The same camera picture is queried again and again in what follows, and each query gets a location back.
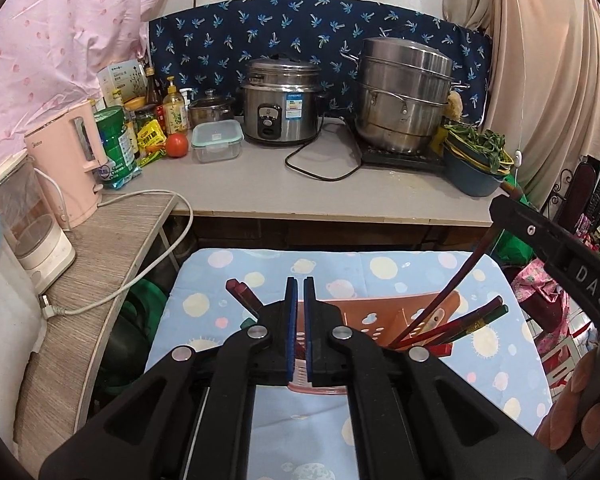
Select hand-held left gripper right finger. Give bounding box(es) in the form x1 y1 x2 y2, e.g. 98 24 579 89
302 276 567 480

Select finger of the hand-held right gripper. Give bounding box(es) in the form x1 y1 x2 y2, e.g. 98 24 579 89
490 195 582 274

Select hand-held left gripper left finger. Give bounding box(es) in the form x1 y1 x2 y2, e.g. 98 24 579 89
40 276 301 480

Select pink perforated utensil basket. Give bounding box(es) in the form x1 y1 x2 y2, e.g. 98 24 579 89
285 290 464 394

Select bundle of dark chopsticks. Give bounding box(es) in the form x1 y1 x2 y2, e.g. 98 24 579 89
396 227 502 349

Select green chopstick with gold band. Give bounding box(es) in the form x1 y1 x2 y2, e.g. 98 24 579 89
415 304 510 354

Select red chopstick with dark band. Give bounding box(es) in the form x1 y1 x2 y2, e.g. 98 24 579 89
405 296 504 352

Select person's right hand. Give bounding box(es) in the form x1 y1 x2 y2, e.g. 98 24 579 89
535 352 600 454

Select green bag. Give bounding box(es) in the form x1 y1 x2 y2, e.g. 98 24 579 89
492 195 542 267

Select pink floral cloth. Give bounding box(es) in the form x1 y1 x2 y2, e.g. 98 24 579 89
512 255 582 362

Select dark ornate chair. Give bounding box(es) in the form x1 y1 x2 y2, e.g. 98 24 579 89
552 155 600 232

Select blue plastic basin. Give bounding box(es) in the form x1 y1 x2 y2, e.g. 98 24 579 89
442 132 514 197

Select blue polka dot tablecloth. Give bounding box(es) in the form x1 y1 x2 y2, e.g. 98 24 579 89
144 247 554 480

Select leafy greens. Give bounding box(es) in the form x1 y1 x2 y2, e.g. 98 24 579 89
442 122 512 169

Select yellow sponge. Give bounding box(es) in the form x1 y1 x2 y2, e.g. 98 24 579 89
446 91 465 122

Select black induction cooktop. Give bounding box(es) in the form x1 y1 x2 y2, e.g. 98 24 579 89
347 122 447 171

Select beige curtain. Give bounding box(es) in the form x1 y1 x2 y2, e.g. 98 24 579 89
442 0 600 207

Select steel steamer pot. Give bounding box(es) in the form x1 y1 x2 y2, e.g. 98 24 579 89
341 35 471 154

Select clear food container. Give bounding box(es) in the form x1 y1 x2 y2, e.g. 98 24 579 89
190 121 245 163

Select red tomato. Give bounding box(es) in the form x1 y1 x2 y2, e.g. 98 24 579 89
166 133 190 158

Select steel rice cooker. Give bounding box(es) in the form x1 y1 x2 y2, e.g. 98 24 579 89
237 54 330 147

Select small glass-lid pot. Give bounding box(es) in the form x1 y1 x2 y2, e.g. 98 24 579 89
187 89 236 129

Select yellow packet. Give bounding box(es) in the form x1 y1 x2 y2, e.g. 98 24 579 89
136 120 167 154

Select yellow oil bottle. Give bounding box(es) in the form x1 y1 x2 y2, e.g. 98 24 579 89
162 76 190 136

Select green canister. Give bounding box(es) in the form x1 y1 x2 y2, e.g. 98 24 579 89
94 106 144 191

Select white kitchen appliance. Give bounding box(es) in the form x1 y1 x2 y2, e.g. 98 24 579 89
0 157 77 294

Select dark sauce bottle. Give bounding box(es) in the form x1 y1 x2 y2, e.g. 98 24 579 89
145 66 164 107

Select pink electric kettle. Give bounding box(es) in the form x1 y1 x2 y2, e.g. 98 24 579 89
24 100 107 229

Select white green carton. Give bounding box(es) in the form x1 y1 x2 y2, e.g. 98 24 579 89
97 59 148 109

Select navy floral cloth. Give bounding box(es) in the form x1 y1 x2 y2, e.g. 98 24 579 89
147 0 496 129

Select pink dotted curtain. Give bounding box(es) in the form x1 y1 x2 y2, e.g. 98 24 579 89
0 0 154 182

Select white cable with switch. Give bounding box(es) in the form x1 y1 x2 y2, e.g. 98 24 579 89
509 75 527 187

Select white power cord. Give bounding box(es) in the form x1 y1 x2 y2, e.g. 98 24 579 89
40 189 195 320

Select black power cord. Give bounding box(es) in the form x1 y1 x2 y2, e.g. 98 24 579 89
285 115 369 182

